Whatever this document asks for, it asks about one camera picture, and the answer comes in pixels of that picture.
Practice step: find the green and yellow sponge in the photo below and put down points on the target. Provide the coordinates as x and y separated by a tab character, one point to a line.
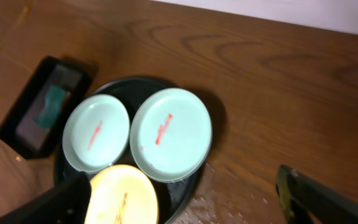
54	100

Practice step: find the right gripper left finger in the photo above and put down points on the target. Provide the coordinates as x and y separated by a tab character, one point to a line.
65	203

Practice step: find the light blue plate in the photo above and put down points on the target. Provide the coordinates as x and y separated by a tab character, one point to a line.
171	135
96	133

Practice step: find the rectangular black tray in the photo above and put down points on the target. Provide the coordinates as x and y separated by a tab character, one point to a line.
19	130

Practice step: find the round black serving tray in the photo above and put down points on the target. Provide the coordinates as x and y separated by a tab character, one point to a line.
132	92

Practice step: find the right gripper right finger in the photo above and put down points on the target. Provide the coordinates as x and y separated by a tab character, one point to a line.
302	197

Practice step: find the yellow plate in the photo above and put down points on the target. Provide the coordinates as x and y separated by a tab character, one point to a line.
122	194

